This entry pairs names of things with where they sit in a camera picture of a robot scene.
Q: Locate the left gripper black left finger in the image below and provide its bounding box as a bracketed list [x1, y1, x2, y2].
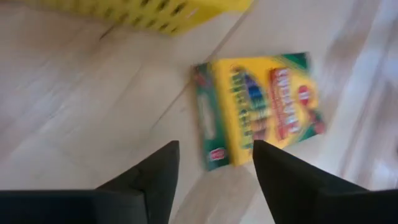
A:
[96, 140, 180, 224]

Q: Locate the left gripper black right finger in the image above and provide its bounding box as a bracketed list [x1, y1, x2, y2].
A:
[252, 139, 368, 224]

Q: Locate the flat crayon box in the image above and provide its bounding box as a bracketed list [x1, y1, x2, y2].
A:
[192, 52, 326, 172]

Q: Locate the yellow plastic basket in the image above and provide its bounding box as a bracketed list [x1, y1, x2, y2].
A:
[18, 0, 254, 35]

